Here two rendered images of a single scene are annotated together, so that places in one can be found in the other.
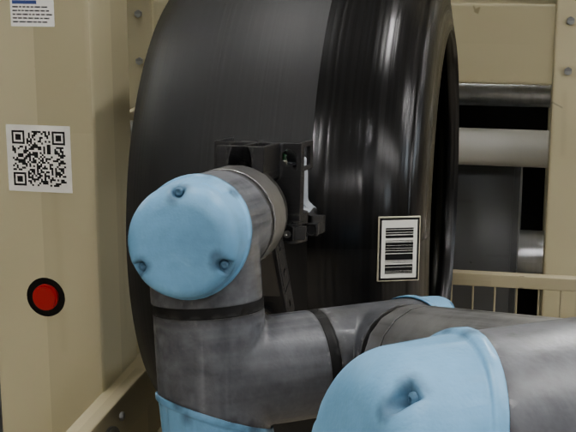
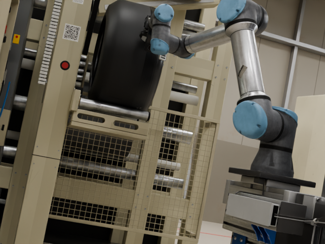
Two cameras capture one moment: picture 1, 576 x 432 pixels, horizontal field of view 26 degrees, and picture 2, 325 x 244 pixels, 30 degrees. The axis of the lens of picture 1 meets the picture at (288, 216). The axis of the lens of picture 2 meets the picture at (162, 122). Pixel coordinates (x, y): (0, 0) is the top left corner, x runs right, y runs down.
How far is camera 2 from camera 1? 192 cm
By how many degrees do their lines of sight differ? 30
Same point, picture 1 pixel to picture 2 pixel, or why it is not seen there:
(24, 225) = (64, 47)
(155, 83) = (115, 14)
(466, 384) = not seen: outside the picture
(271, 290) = not seen: hidden behind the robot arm
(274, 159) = not seen: hidden behind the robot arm
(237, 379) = (168, 37)
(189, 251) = (167, 13)
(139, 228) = (159, 8)
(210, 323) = (166, 26)
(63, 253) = (71, 55)
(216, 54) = (129, 11)
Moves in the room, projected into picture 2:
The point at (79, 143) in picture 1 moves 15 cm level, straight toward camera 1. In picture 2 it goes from (82, 31) to (96, 28)
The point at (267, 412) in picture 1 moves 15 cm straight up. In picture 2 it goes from (169, 45) to (176, 9)
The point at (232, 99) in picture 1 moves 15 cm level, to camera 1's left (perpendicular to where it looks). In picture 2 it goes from (134, 19) to (103, 10)
